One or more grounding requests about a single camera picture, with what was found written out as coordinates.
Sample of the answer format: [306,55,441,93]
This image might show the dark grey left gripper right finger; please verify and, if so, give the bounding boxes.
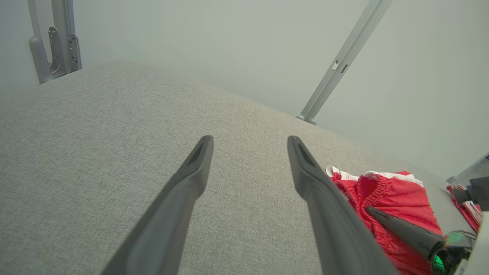
[287,136,400,275]

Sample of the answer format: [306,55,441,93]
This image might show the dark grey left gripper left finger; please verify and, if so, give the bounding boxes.
[101,134,214,275]

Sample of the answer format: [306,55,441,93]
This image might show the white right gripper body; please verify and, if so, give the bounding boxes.
[431,212,489,275]

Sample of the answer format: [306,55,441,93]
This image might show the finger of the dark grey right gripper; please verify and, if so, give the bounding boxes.
[365,206,446,260]

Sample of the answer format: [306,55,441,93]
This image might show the red shorts with white stripe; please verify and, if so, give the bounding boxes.
[325,165,444,275]

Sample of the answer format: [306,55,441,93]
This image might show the red jersey with number print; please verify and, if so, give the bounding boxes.
[446,184,483,233]

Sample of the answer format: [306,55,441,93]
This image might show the plain grey partition post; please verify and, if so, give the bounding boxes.
[446,152,489,186]

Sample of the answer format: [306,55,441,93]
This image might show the grey slotted partition post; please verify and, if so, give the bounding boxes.
[297,0,394,126]

